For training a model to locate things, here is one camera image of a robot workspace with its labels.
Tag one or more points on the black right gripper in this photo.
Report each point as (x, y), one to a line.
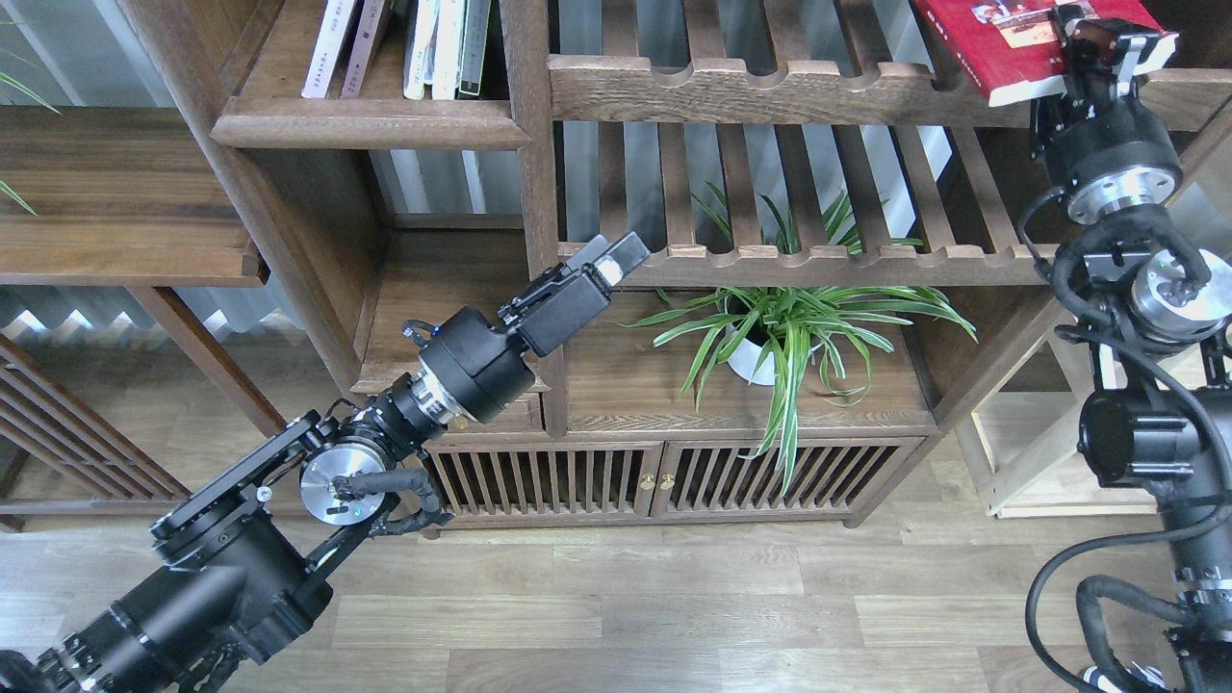
(1097, 140)

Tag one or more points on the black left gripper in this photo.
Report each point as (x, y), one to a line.
(472, 367)

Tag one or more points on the red paperback book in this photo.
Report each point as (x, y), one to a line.
(1012, 50)

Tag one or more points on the maroon book white characters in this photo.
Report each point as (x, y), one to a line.
(370, 27)

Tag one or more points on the white paperback book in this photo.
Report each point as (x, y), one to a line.
(336, 23)

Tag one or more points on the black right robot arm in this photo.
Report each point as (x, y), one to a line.
(1145, 294)

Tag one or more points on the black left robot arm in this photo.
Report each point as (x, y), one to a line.
(246, 559)

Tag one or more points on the dark wooden side shelf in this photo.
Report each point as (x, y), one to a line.
(122, 197)

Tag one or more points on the potted spider plant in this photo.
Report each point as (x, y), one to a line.
(790, 329)

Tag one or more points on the dark wooden bookshelf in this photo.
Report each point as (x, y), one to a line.
(749, 143)

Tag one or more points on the white upright book middle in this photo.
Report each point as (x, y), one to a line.
(448, 44)

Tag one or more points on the white upright book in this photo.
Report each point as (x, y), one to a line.
(448, 44)
(419, 59)

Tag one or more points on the dark green upright book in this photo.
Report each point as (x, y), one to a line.
(473, 48)

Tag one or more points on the white upright book left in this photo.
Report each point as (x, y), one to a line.
(419, 59)

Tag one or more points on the slatted wooden rack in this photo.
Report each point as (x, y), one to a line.
(46, 422)

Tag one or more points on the light wooden shelf frame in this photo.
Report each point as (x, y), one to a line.
(1019, 441)

